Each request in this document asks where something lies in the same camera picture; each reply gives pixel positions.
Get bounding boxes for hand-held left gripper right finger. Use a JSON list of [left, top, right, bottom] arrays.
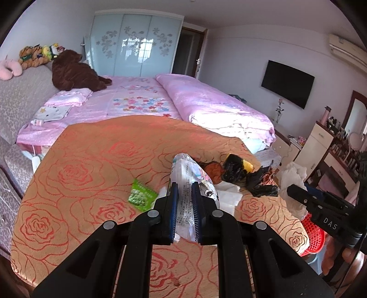
[[192, 181, 336, 298]]

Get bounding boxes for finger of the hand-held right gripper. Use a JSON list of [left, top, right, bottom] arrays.
[[305, 185, 352, 207], [287, 184, 319, 207]]

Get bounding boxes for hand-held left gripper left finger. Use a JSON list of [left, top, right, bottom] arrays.
[[33, 181, 179, 298]]

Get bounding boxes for red plastic basket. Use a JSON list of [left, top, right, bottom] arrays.
[[300, 212, 326, 257]]

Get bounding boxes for green snack packet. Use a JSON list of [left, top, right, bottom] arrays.
[[128, 178, 159, 212]]

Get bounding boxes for white printed plastic wrapper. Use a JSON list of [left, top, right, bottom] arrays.
[[170, 153, 221, 244]]

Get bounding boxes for black plastic bag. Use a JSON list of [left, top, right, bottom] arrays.
[[222, 155, 253, 184], [245, 166, 280, 198]]

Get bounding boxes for person's right hand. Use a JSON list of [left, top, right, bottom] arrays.
[[321, 238, 362, 284]]

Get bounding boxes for flat white tissue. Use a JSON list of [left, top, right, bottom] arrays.
[[215, 182, 243, 215]]

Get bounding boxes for light blue plastic stool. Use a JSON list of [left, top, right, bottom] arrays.
[[305, 254, 323, 273]]

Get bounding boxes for brown crumpled wrapper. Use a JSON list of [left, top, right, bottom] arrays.
[[201, 161, 225, 184]]

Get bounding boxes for cream tall cabinet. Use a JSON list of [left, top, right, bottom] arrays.
[[298, 122, 334, 179]]

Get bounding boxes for low cream television cabinet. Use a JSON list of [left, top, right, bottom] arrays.
[[270, 120, 301, 164]]

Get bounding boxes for round standing mirror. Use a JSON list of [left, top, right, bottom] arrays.
[[344, 131, 362, 161]]

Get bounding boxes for row of cosmetic bottles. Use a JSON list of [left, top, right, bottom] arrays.
[[325, 115, 362, 172]]

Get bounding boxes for white folded blanket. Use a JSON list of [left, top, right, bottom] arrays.
[[229, 133, 268, 154]]

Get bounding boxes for rose in glass vase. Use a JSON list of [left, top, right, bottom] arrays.
[[274, 98, 284, 124]]

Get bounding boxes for dressing table with mirror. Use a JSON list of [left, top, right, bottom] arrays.
[[324, 90, 367, 184]]

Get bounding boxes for orange rose tablecloth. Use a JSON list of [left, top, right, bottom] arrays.
[[10, 116, 311, 298]]

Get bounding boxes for pink folded quilt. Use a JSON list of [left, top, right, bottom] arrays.
[[155, 74, 276, 144]]

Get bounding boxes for pink floral bedsheet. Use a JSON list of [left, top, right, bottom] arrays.
[[16, 75, 184, 146]]

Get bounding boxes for white paper bag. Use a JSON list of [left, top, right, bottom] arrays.
[[30, 153, 44, 174]]

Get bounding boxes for white air conditioner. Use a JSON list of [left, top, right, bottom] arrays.
[[328, 34, 367, 72]]

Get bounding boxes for folded pink towel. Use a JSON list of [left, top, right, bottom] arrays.
[[43, 88, 93, 107]]

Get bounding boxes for folded star print cloth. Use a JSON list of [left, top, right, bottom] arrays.
[[34, 106, 72, 120]]

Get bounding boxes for dark wooden door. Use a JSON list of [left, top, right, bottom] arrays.
[[172, 24, 207, 79]]

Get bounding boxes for brown teddy bear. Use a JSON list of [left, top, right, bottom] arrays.
[[52, 49, 113, 92]]

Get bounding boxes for glass sliding door wardrobe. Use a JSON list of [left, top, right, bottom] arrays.
[[90, 10, 184, 78]]

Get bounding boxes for grey padded headboard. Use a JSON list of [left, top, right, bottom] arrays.
[[0, 61, 61, 144]]

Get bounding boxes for yellow green plush toy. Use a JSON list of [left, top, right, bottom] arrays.
[[42, 43, 62, 61]]

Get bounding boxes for tan teddy bears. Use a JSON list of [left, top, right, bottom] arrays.
[[19, 46, 50, 70]]

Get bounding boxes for pink plush toy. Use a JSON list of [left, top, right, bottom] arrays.
[[0, 59, 23, 81]]

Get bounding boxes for wall mounted television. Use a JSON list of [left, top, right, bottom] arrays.
[[261, 60, 315, 109]]

